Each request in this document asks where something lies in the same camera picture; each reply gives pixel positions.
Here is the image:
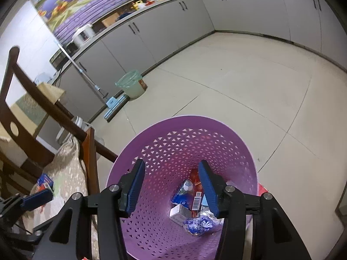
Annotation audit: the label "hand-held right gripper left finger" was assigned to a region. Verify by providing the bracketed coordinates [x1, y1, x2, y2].
[32, 158, 146, 260]

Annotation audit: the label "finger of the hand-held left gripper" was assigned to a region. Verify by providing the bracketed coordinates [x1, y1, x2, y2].
[11, 221, 59, 245]
[0, 188, 53, 218]

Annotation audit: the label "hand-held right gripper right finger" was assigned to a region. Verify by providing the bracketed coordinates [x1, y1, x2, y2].
[197, 160, 312, 260]

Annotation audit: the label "red cigarette box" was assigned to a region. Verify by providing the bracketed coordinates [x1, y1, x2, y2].
[191, 188, 204, 212]

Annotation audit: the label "large blue cardboard box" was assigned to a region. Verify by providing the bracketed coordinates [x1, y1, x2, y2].
[36, 173, 55, 193]

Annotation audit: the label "red plastic bag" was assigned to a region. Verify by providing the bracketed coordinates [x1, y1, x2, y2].
[189, 168, 202, 193]

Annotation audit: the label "white tissue pack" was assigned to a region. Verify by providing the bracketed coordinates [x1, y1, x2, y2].
[171, 179, 196, 205]

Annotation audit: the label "blue plastic wrapper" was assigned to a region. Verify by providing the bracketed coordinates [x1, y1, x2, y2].
[183, 211, 225, 237]

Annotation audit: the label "white box with grey print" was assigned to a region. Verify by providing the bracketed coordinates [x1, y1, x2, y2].
[169, 204, 192, 226]

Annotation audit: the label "purple plastic basket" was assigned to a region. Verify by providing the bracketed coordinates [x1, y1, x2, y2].
[106, 115, 259, 260]

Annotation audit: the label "wooden chair with round hole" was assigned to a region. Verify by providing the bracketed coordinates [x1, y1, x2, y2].
[0, 46, 120, 223]

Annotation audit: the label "white plastic jar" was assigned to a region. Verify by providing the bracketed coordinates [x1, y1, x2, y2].
[73, 116, 93, 134]

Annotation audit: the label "blue flat mop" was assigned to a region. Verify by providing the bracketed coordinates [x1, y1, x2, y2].
[54, 39, 129, 122]

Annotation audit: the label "white plastic bucket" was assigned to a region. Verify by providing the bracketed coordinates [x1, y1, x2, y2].
[115, 70, 148, 101]

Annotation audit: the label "black microwave oven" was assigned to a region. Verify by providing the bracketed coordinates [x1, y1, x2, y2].
[49, 49, 71, 71]

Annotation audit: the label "white rice cooker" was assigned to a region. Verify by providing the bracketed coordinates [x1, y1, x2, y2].
[72, 24, 97, 50]

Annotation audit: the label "brown cardboard box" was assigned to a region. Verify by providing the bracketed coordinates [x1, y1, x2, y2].
[101, 12, 121, 28]

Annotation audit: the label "grey kitchen cabinets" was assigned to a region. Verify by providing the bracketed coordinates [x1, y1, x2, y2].
[51, 0, 347, 125]

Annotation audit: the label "purple wall poster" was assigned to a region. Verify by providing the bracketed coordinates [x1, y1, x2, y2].
[30, 0, 152, 42]

